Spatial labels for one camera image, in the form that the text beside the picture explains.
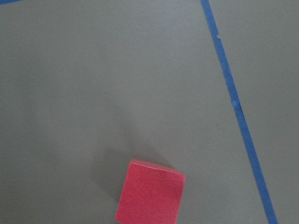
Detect red block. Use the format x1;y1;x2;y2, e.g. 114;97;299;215
115;159;185;224

